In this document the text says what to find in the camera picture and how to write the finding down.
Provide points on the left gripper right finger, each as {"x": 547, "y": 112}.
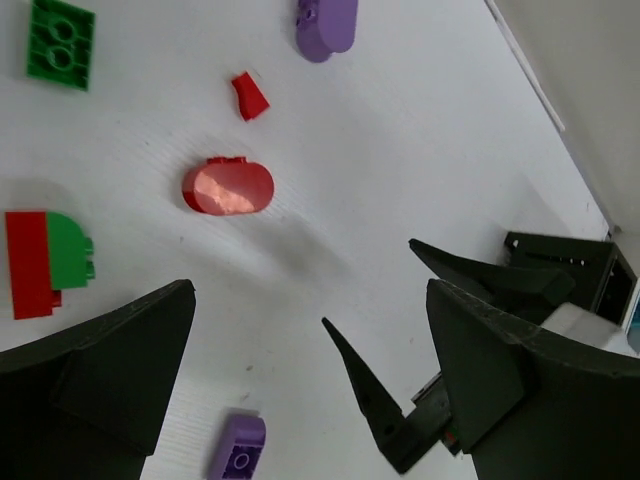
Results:
{"x": 528, "y": 403}

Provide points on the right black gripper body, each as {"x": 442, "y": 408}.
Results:
{"x": 433, "y": 417}

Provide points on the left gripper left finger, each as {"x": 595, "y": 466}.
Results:
{"x": 89, "y": 402}

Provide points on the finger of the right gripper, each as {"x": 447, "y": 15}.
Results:
{"x": 496, "y": 284}
{"x": 391, "y": 431}

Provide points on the purple sloped lego brick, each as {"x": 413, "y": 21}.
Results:
{"x": 239, "y": 448}

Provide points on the purple lego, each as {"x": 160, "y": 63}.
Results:
{"x": 325, "y": 27}

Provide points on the black two-cell container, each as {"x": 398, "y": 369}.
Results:
{"x": 604, "y": 280}

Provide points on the white two-cell container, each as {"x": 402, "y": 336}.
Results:
{"x": 630, "y": 324}

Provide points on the red and green lego block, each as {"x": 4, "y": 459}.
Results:
{"x": 48, "y": 253}

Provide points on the red rounded lego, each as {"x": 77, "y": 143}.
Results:
{"x": 225, "y": 186}

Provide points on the small red cone lego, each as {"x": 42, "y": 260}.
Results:
{"x": 251, "y": 101}

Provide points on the small green lego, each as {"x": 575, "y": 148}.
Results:
{"x": 60, "y": 44}

